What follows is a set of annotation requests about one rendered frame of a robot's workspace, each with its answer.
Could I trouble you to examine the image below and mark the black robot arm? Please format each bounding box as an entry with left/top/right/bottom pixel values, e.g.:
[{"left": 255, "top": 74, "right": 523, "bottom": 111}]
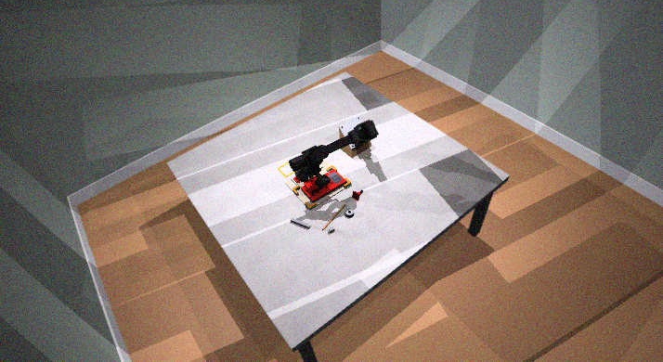
[{"left": 289, "top": 120, "right": 379, "bottom": 183}]

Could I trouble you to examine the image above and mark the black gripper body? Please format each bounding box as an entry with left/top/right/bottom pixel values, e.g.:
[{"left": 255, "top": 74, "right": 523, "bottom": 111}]
[{"left": 306, "top": 164, "right": 331, "bottom": 188}]

